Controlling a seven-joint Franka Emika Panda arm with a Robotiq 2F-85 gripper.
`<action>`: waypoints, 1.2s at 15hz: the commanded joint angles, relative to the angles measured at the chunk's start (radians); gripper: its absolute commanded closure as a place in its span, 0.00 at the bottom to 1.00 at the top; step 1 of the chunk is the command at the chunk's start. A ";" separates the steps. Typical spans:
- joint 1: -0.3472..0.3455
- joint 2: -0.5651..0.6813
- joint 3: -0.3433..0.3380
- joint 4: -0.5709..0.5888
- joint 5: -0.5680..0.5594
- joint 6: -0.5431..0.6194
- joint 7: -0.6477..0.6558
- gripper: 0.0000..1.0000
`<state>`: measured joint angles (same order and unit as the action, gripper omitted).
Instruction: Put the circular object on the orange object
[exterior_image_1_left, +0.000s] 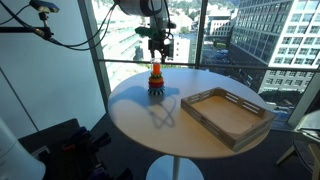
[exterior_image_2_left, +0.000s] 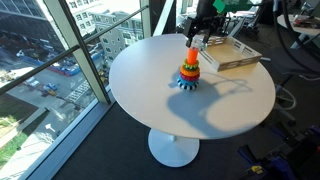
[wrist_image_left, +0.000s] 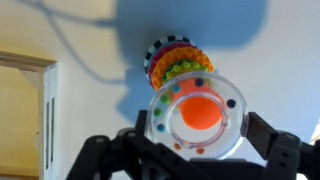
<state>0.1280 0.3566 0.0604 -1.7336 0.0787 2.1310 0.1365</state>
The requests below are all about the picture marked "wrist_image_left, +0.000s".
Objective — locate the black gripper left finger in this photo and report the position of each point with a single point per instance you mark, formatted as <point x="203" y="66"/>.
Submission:
<point x="141" y="121"/>

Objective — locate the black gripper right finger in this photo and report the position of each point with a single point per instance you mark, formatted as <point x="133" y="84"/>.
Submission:
<point x="263" y="131"/>

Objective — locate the orange stacker post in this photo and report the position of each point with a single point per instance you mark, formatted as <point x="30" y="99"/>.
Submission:
<point x="200" y="111"/>

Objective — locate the wooden frame rail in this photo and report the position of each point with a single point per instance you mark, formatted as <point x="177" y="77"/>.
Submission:
<point x="43" y="116"/>

